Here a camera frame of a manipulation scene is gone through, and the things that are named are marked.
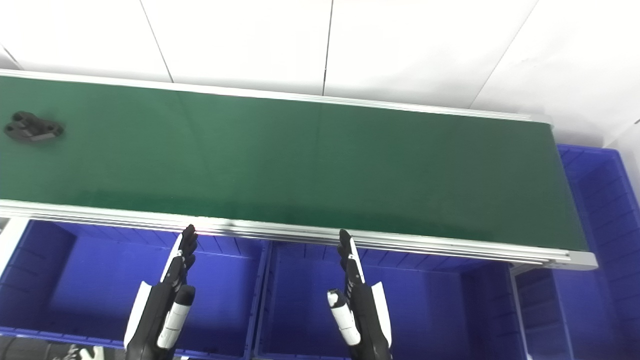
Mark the green conveyor belt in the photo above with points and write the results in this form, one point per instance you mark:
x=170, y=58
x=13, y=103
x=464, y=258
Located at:
x=320, y=160

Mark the black flange part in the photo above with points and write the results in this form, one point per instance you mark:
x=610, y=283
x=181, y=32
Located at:
x=32, y=127

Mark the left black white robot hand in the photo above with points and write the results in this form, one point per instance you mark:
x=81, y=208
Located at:
x=160, y=310

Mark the blue plastic bin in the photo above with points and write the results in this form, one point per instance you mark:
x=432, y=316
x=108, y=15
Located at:
x=600, y=240
x=430, y=310
x=90, y=290

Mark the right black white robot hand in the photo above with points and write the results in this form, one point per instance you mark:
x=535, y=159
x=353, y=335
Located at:
x=365, y=315

